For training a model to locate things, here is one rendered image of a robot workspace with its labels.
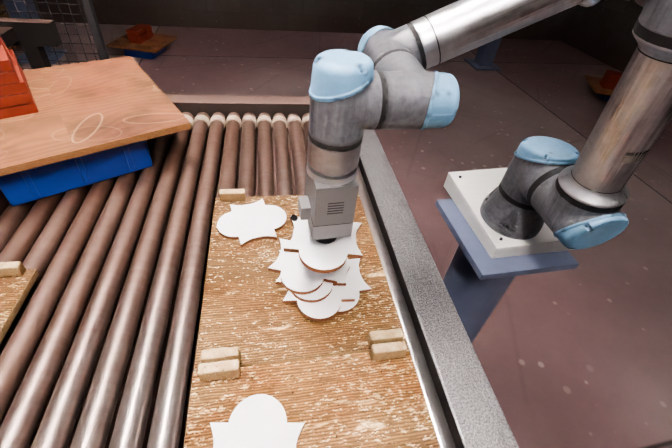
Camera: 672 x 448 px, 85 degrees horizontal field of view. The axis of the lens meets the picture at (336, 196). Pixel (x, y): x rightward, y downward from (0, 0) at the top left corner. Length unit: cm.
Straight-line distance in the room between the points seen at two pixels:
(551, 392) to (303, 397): 146
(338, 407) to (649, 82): 64
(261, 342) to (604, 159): 64
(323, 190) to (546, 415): 155
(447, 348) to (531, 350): 130
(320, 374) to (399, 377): 13
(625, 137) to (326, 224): 48
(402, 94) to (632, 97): 36
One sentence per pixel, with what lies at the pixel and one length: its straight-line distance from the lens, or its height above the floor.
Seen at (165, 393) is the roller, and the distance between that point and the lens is 68.
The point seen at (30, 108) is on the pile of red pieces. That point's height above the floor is 105.
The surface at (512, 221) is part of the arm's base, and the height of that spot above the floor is 95.
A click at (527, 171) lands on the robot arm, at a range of 90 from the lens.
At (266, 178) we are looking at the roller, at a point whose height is 92.
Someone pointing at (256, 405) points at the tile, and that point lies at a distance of 62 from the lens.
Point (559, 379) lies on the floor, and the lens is 201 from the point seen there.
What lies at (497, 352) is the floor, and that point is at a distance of 193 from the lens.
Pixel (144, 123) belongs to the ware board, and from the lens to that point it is 103.
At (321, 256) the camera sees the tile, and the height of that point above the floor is 107.
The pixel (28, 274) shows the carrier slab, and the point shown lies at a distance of 88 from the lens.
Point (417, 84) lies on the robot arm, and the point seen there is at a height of 135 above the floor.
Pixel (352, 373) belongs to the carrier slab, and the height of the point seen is 94.
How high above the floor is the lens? 152
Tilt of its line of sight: 40 degrees down
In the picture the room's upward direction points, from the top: 7 degrees clockwise
